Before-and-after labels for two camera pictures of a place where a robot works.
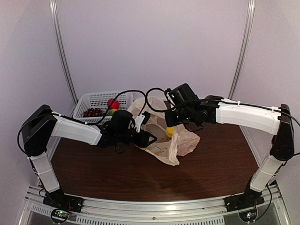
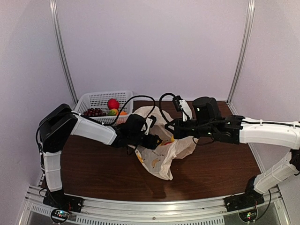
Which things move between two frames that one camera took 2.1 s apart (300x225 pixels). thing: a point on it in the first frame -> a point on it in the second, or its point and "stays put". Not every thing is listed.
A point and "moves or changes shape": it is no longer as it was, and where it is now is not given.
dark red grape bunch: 96,112 stays put
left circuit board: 59,215 stays put
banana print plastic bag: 171,142 moves or changes shape
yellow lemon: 169,131 moves or changes shape
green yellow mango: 110,112 stays put
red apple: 112,103 stays put
